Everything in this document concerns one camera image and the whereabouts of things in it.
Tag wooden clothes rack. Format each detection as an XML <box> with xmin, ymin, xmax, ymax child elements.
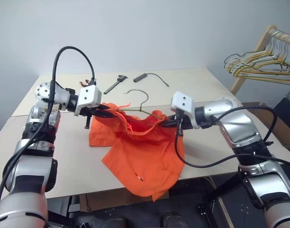
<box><xmin>230</xmin><ymin>24</ymin><xmax>290</xmax><ymax>95</ymax></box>

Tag black table frame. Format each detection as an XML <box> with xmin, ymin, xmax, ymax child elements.
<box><xmin>196</xmin><ymin>174</ymin><xmax>269</xmax><ymax>228</ymax></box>

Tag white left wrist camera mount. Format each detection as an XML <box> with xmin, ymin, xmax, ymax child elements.
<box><xmin>74</xmin><ymin>85</ymin><xmax>103</xmax><ymax>117</ymax></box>

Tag black caliper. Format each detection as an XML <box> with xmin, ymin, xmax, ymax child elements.
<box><xmin>103</xmin><ymin>75</ymin><xmax>130</xmax><ymax>95</ymax></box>

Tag bunch of wire hangers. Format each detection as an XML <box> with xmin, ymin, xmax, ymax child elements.
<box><xmin>226</xmin><ymin>35</ymin><xmax>290</xmax><ymax>76</ymax></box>

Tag brown cardboard sheet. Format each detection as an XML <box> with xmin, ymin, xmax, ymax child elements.
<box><xmin>79</xmin><ymin>189</ymin><xmax>169</xmax><ymax>212</ymax></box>

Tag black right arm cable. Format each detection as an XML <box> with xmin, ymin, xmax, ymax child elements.
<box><xmin>174</xmin><ymin>105</ymin><xmax>290</xmax><ymax>168</ymax></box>

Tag white wire hanger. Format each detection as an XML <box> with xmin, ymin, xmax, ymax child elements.
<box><xmin>224</xmin><ymin>33</ymin><xmax>290</xmax><ymax>72</ymax></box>

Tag black hub with cable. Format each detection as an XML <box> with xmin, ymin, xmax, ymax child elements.
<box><xmin>133</xmin><ymin>73</ymin><xmax>170</xmax><ymax>87</ymax></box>

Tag brown cardboard box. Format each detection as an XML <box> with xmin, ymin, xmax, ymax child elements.
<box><xmin>241</xmin><ymin>102</ymin><xmax>290</xmax><ymax>149</ymax></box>

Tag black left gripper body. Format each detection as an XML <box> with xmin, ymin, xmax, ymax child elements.
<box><xmin>78</xmin><ymin>104</ymin><xmax>105</xmax><ymax>129</ymax></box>

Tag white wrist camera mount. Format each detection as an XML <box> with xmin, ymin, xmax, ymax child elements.
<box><xmin>74</xmin><ymin>85</ymin><xmax>103</xmax><ymax>117</ymax></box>
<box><xmin>170</xmin><ymin>91</ymin><xmax>196</xmax><ymax>113</ymax></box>

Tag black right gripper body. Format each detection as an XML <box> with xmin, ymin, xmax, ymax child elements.
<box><xmin>175</xmin><ymin>109</ymin><xmax>195</xmax><ymax>130</ymax></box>

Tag orange shirt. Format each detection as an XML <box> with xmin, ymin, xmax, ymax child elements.
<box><xmin>88</xmin><ymin>102</ymin><xmax>186</xmax><ymax>202</ymax></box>

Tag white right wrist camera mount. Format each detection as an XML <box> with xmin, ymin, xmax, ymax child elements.
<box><xmin>170</xmin><ymin>91</ymin><xmax>196</xmax><ymax>113</ymax></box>

